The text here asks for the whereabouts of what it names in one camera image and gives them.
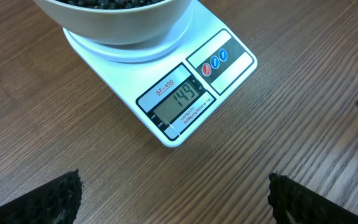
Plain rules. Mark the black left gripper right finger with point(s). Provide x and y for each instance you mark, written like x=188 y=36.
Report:
x=293 y=203

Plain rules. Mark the white bowl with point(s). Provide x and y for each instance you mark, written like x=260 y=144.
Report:
x=116 y=26

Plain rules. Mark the white digital kitchen scale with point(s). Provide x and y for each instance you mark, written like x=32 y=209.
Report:
x=175 y=83

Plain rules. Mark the black beans in bowl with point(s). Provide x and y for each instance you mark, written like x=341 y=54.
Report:
x=110 y=4

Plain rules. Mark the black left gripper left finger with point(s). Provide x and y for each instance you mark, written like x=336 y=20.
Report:
x=57 y=201

